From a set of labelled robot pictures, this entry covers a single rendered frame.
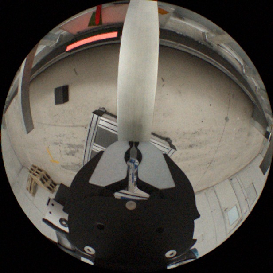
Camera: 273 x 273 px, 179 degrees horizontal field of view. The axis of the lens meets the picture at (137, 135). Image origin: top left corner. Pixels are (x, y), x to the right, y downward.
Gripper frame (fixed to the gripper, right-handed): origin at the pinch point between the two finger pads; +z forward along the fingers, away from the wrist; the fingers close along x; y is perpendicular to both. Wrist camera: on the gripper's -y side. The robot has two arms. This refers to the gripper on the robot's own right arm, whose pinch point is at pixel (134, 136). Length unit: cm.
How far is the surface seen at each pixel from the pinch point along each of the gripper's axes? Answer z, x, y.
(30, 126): -1.0, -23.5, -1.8
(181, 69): 83, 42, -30
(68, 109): 83, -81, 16
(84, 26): 9.6, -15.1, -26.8
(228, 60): 12.7, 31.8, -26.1
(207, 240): -92, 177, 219
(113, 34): 12.5, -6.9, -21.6
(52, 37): 7.6, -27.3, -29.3
